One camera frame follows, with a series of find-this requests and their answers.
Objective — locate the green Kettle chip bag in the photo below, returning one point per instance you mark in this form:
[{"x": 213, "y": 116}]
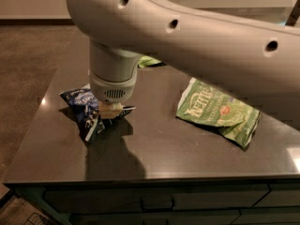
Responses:
[{"x": 203, "y": 104}]

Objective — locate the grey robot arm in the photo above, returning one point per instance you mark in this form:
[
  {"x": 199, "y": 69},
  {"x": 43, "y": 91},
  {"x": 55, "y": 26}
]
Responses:
[{"x": 257, "y": 62}]

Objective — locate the green Dang chip bag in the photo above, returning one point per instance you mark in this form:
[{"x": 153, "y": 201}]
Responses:
[{"x": 147, "y": 61}]

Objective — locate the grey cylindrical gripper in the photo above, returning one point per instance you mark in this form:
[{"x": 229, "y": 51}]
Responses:
[{"x": 112, "y": 89}]

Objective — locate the dark cabinet drawer front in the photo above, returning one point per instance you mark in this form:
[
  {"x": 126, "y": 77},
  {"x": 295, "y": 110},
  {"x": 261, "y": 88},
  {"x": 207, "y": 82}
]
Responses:
[{"x": 125, "y": 200}]

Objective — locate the blue Kettle chip bag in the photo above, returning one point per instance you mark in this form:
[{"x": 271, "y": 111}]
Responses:
[{"x": 85, "y": 107}]

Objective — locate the black drawer handle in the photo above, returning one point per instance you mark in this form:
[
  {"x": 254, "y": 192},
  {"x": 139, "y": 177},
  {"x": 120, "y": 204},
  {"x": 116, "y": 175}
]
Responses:
[{"x": 157, "y": 205}]

